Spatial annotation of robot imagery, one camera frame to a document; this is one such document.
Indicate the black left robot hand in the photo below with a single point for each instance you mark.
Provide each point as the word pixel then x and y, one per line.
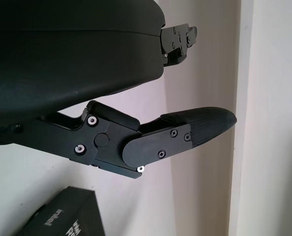
pixel 74 54

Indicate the black RealSense box lid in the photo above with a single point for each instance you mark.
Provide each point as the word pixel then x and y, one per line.
pixel 69 214

